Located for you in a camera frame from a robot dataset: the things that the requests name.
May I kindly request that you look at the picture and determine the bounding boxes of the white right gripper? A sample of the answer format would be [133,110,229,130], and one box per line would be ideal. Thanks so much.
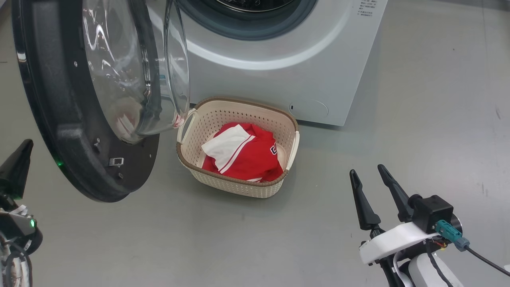
[349,164,439,266]

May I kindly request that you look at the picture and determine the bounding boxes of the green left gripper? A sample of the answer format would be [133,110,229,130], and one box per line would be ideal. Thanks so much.
[0,139,43,256]

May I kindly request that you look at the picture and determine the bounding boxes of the round glass washing machine door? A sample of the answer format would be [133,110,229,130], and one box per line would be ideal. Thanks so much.
[11,0,191,203]

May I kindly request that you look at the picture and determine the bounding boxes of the red and white jersey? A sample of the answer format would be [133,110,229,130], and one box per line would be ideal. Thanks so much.
[201,122,284,183]

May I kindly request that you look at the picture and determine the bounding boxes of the cream perforated laundry basket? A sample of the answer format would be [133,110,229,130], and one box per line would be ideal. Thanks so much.
[176,97,300,199]

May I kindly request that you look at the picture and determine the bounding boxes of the white washing machine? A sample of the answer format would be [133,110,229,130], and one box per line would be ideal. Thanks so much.
[145,0,389,127]

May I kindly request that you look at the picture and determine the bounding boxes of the grey rubber door gasket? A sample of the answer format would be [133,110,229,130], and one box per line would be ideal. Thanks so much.
[175,0,319,41]

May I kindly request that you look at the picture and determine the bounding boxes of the steel washing machine drum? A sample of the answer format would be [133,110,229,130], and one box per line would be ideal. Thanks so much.
[215,0,295,12]

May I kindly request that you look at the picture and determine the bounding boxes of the round white filter cover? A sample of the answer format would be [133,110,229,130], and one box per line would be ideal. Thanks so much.
[289,100,329,119]

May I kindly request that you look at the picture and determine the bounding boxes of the small printed text label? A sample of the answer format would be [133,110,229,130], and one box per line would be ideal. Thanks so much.
[357,0,375,17]

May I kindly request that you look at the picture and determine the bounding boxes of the right camera cable teal plug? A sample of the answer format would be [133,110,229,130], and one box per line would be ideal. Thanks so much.
[434,220,510,278]

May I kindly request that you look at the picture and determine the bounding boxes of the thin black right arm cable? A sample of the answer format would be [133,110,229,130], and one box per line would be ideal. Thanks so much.
[424,243,455,287]

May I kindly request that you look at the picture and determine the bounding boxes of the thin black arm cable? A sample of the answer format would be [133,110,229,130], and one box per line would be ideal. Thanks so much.
[2,241,34,287]
[424,243,455,287]

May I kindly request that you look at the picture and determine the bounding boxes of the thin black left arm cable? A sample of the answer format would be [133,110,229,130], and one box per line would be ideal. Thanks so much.
[2,241,34,287]

